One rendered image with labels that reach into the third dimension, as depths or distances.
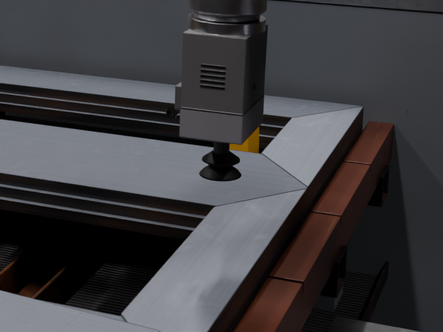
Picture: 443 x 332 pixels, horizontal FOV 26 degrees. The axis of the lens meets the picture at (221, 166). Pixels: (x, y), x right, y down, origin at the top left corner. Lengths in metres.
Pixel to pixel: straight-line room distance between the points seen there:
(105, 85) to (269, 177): 0.46
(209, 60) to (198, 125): 0.07
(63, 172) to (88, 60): 0.46
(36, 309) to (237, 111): 0.27
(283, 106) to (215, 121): 0.59
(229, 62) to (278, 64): 0.66
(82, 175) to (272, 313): 0.37
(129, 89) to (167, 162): 0.33
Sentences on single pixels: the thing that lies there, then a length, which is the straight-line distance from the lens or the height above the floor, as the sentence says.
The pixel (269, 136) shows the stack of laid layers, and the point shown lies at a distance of 1.46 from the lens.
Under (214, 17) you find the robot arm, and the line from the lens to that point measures 0.91.
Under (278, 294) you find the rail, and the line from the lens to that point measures 1.04.
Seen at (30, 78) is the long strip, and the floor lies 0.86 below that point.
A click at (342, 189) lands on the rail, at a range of 1.29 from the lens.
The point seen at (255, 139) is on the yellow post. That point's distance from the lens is 1.40.
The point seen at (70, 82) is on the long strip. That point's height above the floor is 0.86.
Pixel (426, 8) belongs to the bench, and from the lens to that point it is 1.49.
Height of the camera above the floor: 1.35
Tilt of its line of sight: 23 degrees down
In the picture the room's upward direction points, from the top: straight up
